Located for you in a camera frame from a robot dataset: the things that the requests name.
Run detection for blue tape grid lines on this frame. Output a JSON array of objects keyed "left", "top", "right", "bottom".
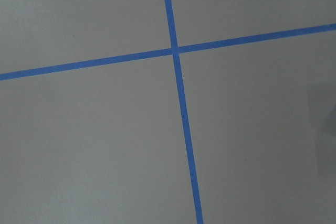
[{"left": 1, "top": 0, "right": 335, "bottom": 223}]

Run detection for brown paper table cover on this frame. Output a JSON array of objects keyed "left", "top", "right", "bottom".
[{"left": 1, "top": 0, "right": 335, "bottom": 223}]

